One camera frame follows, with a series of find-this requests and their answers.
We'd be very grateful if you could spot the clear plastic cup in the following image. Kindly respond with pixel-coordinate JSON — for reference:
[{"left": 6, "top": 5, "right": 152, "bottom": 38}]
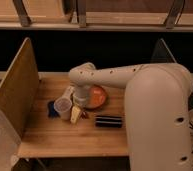
[{"left": 54, "top": 97, "right": 72, "bottom": 120}]

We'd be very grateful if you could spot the black rectangular box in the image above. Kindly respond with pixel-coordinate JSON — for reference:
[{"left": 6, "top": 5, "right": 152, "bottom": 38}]
[{"left": 95, "top": 116, "right": 122, "bottom": 128}]

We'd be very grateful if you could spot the right dark side panel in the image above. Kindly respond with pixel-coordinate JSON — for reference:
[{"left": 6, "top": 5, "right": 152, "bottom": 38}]
[{"left": 151, "top": 38, "right": 193, "bottom": 107}]

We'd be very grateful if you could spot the red pepper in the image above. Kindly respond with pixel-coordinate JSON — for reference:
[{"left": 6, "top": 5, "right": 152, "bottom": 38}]
[{"left": 82, "top": 111, "right": 89, "bottom": 119}]

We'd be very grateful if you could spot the left wooden side panel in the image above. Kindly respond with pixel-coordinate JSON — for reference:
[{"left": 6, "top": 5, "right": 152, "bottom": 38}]
[{"left": 0, "top": 38, "right": 39, "bottom": 142}]

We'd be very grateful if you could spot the dark blue small object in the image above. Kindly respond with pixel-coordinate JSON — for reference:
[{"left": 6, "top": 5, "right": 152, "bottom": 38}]
[{"left": 48, "top": 101, "right": 59, "bottom": 118}]

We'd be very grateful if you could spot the orange ceramic bowl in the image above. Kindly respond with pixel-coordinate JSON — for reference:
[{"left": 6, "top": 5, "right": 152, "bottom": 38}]
[{"left": 86, "top": 85, "right": 107, "bottom": 109}]

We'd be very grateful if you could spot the wooden shelf frame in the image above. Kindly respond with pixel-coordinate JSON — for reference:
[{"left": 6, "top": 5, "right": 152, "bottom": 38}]
[{"left": 0, "top": 0, "right": 193, "bottom": 32}]

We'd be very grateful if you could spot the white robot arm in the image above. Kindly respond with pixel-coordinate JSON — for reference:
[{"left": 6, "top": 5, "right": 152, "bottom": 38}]
[{"left": 69, "top": 63, "right": 193, "bottom": 171}]

